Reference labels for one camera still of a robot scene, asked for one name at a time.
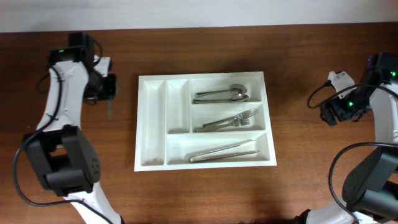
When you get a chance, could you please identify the white plastic cutlery tray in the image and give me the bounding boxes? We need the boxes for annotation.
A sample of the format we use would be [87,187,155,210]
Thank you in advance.
[134,72,277,171]

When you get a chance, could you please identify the metal tablespoon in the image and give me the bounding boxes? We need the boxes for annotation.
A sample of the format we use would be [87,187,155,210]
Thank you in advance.
[193,93,249,104]
[194,84,248,98]

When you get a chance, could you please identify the small metal teaspoon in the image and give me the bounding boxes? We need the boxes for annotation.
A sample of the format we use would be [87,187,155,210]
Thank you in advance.
[108,99,113,120]

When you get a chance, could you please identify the metal fork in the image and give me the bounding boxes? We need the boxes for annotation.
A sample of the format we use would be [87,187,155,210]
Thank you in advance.
[193,119,251,133]
[202,108,259,128]

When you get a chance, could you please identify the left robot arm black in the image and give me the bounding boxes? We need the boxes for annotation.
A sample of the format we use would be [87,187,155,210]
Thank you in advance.
[12,32,124,223]

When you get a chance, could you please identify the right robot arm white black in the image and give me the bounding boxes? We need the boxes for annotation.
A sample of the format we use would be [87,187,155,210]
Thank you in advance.
[293,52,397,224]

